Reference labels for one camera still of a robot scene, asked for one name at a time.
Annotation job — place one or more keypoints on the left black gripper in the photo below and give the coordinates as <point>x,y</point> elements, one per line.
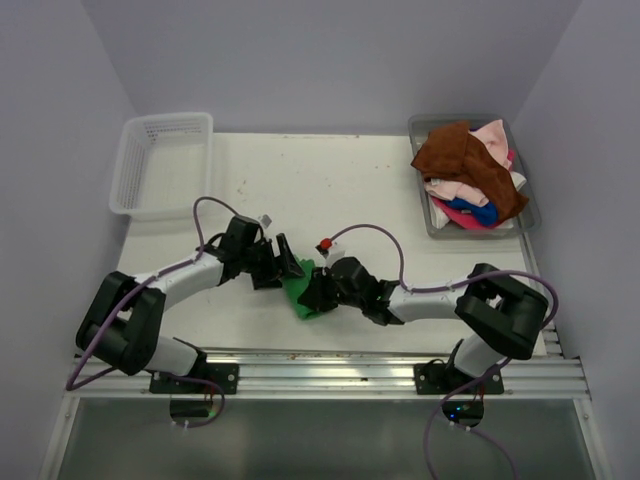
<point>270,276</point>

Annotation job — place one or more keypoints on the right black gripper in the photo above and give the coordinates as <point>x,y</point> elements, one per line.
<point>315,294</point>

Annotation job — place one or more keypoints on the green towel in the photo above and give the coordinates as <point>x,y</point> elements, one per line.
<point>295,286</point>

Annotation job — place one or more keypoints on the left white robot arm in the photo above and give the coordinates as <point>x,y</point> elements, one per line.
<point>122,325</point>

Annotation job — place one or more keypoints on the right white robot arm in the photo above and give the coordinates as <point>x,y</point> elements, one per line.
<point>504,315</point>

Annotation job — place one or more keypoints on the magenta towel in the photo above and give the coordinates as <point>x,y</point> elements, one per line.
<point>476,167</point>

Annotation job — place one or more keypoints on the white plastic basket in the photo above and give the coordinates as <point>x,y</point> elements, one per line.
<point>163,164</point>

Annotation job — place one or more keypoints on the blue towel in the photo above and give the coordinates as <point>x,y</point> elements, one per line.
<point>486,215</point>

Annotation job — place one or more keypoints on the brown towel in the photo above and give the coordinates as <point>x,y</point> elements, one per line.
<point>447,140</point>

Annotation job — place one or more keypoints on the grey plastic tray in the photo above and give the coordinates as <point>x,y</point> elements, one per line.
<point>437,224</point>

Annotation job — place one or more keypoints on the light pink towel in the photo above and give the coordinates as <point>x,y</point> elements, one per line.
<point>494,139</point>

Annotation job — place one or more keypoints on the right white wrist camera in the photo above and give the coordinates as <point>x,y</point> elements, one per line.
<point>331,251</point>

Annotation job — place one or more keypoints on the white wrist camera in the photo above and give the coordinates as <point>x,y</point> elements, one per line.
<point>331,251</point>
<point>265,222</point>

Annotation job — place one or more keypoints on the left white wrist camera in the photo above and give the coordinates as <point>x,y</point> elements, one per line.
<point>265,222</point>

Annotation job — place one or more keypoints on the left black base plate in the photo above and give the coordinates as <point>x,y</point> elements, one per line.
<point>198,380</point>

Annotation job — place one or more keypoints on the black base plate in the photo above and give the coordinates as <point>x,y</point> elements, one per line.
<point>198,380</point>
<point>435,378</point>

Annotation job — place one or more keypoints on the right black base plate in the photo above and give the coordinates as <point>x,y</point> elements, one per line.
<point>435,378</point>

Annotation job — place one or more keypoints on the aluminium mounting rail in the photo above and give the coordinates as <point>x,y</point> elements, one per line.
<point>330,375</point>

